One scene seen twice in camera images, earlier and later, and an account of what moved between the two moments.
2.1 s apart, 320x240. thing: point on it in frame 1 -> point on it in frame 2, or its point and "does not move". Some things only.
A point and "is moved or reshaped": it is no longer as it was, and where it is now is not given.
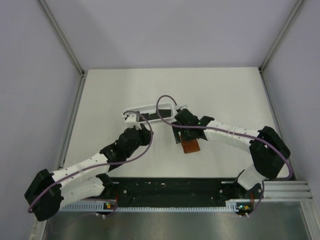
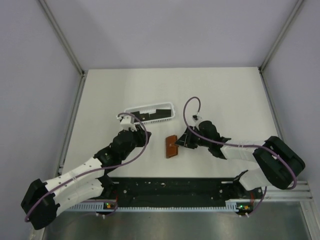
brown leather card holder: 190,146 is moved or reshaped
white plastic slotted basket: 163,112 does not move
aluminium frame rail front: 286,191 does not move
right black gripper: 184,137 -> 186,140
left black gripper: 146,135 does not move
